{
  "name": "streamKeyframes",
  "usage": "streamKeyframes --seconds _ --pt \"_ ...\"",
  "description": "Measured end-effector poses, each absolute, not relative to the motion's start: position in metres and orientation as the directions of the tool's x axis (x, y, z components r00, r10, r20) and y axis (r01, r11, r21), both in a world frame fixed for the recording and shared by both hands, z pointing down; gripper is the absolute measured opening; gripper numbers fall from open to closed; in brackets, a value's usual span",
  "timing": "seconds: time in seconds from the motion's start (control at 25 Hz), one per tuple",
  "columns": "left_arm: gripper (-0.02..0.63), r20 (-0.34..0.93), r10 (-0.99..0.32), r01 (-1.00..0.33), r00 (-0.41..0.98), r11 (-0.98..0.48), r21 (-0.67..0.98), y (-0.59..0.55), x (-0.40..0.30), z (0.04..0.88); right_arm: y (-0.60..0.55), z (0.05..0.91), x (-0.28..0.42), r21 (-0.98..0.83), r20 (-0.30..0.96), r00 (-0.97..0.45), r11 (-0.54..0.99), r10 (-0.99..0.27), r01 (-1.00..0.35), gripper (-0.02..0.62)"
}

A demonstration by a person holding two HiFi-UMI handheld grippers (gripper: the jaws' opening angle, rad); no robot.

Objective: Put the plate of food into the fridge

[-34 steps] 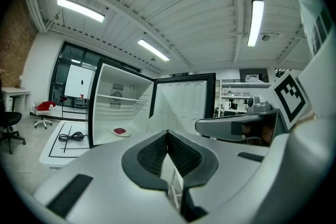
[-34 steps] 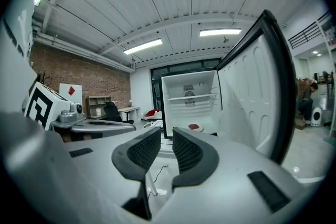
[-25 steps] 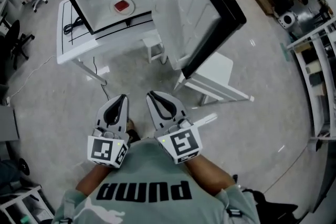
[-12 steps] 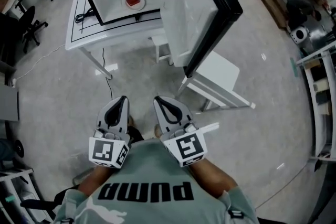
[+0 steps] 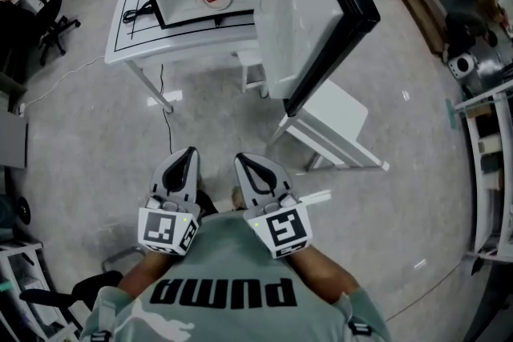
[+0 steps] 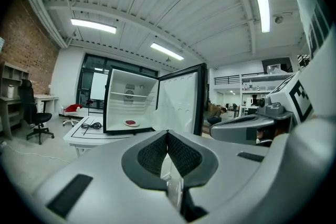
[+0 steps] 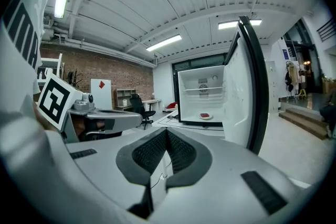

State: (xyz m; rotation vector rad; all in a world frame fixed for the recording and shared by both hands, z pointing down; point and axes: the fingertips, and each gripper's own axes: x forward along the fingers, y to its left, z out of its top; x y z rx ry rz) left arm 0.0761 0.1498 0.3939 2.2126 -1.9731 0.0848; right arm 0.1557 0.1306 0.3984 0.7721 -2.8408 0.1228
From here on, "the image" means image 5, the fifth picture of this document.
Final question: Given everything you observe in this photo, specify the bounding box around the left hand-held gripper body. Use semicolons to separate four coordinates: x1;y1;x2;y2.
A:
137;191;201;257

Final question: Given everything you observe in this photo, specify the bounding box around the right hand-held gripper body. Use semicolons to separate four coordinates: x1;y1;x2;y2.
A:
244;191;314;260

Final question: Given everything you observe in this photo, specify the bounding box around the black mini fridge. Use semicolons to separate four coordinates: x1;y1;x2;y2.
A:
124;0;382;118

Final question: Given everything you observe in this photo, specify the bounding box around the person's right forearm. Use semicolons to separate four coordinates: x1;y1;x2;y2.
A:
286;247;360;306

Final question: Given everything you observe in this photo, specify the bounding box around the person's left forearm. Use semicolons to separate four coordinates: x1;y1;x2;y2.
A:
118;250;178;300

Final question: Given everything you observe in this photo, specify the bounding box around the person's tan shoe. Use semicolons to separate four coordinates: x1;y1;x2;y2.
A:
231;186;246;211

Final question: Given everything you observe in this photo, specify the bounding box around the person's green t-shirt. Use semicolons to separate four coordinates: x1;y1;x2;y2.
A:
79;210;392;342

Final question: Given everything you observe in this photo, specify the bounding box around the white low table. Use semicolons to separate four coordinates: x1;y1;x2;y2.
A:
267;78;390;174

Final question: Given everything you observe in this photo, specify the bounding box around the black office chair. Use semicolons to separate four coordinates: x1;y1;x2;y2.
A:
34;0;82;67
19;270;125;332

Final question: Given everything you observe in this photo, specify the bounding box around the white stool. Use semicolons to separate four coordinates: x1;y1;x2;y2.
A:
236;50;270;99

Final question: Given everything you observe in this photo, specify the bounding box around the black round disc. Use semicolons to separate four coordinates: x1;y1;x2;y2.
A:
15;195;33;226

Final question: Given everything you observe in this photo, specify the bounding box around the white table with black lines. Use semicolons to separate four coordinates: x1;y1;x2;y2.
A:
104;0;262;114

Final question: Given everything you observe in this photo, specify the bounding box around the grey cabinet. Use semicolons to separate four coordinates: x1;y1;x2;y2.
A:
0;110;30;171

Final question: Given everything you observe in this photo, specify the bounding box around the white shelving unit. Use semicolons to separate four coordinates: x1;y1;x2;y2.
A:
454;79;513;264

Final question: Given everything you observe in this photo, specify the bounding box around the white round appliance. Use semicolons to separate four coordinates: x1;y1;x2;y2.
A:
447;53;479;81

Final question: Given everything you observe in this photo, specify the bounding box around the wooden step platform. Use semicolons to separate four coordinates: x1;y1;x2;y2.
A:
373;0;448;58

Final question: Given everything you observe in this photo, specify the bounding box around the black hanging cable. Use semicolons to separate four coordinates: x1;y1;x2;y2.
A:
160;63;175;158

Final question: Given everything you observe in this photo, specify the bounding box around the grey shoulder strap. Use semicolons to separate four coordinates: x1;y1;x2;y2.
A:
90;298;115;342
344;294;374;338

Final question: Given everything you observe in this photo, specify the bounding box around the white floor cable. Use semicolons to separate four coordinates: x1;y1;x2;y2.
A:
18;55;107;111

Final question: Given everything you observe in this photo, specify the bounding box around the black coiled power cord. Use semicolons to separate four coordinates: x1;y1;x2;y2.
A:
122;0;156;25

